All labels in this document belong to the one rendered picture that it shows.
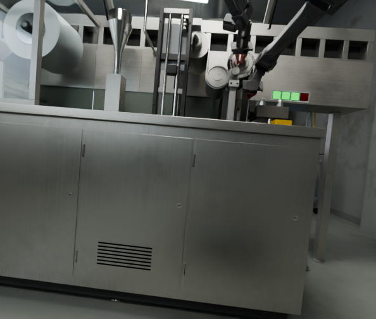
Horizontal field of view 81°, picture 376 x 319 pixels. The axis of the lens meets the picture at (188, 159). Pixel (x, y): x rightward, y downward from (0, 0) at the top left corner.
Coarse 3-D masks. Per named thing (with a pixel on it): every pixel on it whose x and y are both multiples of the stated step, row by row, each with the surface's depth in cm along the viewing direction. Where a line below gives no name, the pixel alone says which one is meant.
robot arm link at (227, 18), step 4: (228, 16) 98; (224, 20) 98; (228, 20) 97; (232, 20) 97; (240, 20) 90; (224, 24) 100; (228, 24) 99; (232, 24) 97; (236, 24) 92; (240, 24) 91; (224, 28) 102; (228, 28) 101; (232, 28) 99; (240, 28) 94; (244, 28) 94
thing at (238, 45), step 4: (240, 36) 100; (248, 36) 100; (240, 40) 101; (244, 40) 101; (248, 40) 102; (232, 44) 106; (236, 44) 105; (240, 44) 103; (244, 44) 103; (248, 44) 106; (252, 44) 106; (232, 48) 105; (236, 48) 104; (240, 48) 104; (244, 48) 104; (248, 48) 104; (252, 48) 104
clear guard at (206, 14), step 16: (112, 0) 149; (128, 0) 148; (144, 0) 147; (160, 0) 146; (176, 0) 145; (192, 0) 144; (208, 0) 143; (256, 0) 140; (208, 16) 150; (224, 16) 149; (256, 16) 147
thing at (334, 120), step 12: (336, 120) 161; (336, 132) 162; (336, 144) 162; (324, 156) 168; (324, 168) 166; (324, 180) 165; (324, 192) 164; (324, 204) 164; (324, 216) 165; (324, 228) 165; (324, 240) 165; (324, 252) 166
